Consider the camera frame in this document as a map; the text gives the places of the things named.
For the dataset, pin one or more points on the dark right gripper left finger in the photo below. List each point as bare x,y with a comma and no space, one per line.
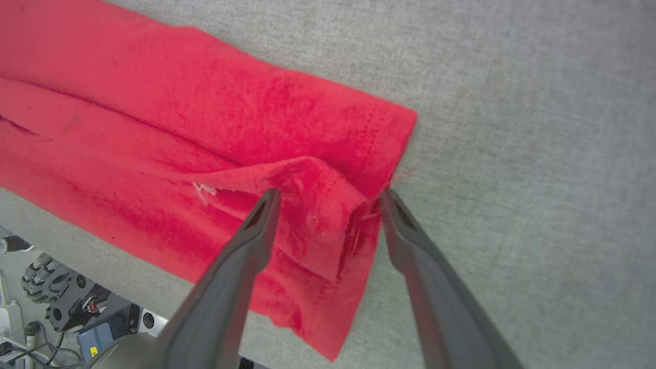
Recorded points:
225,297

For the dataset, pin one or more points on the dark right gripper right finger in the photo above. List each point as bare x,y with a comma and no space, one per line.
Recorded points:
441,307

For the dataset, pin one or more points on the red and white jersey garment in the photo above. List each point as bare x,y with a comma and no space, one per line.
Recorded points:
154,128

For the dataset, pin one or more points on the black grey robot base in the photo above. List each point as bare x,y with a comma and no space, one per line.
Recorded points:
110,305

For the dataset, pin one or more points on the blue electronics box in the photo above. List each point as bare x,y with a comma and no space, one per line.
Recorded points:
100,335

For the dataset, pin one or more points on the black mecanum wheel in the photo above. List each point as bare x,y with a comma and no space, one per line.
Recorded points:
46,279

